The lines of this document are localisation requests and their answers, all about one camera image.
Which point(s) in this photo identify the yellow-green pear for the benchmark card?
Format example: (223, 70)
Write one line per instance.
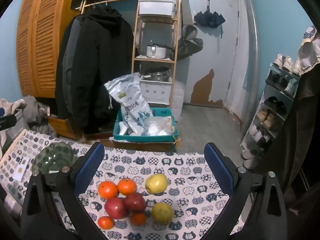
(162, 213)
(156, 183)

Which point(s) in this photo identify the black hooded coat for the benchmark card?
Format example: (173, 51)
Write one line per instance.
(100, 67)

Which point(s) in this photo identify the large orange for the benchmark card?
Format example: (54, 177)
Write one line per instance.
(127, 186)
(107, 190)

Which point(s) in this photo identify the grey jacket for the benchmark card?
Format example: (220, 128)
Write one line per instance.
(70, 55)

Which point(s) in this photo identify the wooden shelf rack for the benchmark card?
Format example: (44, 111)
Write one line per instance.
(155, 59)

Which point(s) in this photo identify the brown cardboard box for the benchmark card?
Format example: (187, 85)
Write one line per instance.
(150, 147)

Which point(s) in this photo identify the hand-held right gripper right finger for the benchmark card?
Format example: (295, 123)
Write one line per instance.
(218, 167)

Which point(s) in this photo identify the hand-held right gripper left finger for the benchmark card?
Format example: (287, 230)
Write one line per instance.
(88, 170)

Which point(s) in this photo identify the blue shoe rack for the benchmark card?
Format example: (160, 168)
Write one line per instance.
(270, 110)

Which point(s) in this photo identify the white rice bag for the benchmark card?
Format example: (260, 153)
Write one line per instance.
(130, 97)

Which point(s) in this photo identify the white sticker card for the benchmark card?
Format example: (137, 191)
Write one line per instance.
(22, 167)

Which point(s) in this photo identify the red apple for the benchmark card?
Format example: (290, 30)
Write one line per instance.
(115, 208)
(134, 201)

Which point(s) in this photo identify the floral cloth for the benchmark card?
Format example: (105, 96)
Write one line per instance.
(308, 47)

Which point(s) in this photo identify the white ribbed container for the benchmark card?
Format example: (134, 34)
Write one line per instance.
(178, 97)

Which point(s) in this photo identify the small orange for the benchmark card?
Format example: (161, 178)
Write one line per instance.
(105, 222)
(138, 218)

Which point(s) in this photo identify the white storage bin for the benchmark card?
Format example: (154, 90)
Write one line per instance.
(156, 7)

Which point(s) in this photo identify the grey metal pipe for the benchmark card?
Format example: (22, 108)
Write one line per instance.
(252, 55)

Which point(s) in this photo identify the teal plastic crate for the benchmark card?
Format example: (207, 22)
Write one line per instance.
(145, 138)

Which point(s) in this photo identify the wooden drawer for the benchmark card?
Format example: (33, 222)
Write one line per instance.
(62, 127)

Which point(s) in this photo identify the wooden clothes rail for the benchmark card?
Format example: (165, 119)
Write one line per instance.
(112, 0)

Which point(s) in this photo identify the steel pot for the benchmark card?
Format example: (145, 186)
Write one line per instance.
(156, 73)

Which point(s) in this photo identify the white patterned basket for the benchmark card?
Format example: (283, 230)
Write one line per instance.
(155, 92)

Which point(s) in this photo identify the black jacket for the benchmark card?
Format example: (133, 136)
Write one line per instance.
(58, 87)

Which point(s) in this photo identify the pale blue door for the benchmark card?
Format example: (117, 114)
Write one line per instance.
(217, 42)

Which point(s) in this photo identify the green hanging bag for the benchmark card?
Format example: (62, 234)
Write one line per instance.
(190, 42)

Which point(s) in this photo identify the grey storage bag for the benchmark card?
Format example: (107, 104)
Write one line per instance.
(15, 132)

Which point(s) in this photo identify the shoe rack with shoes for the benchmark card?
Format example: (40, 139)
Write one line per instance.
(275, 80)

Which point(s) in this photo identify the dark brown coat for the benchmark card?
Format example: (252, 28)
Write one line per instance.
(300, 130)

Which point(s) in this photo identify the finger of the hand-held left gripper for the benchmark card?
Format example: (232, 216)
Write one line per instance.
(7, 122)

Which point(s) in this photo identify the wooden louvred wardrobe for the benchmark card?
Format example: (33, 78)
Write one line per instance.
(42, 42)

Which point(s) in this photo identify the dark blue umbrella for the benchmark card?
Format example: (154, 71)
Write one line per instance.
(208, 18)

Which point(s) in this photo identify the cat print tablecloth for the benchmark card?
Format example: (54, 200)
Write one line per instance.
(175, 160)

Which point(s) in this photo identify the grey garment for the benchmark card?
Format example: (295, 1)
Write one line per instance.
(35, 110)

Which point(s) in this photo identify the clear plastic bag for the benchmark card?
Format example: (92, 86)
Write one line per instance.
(160, 127)

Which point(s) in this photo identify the green glass bowl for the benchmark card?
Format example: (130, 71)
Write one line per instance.
(53, 158)

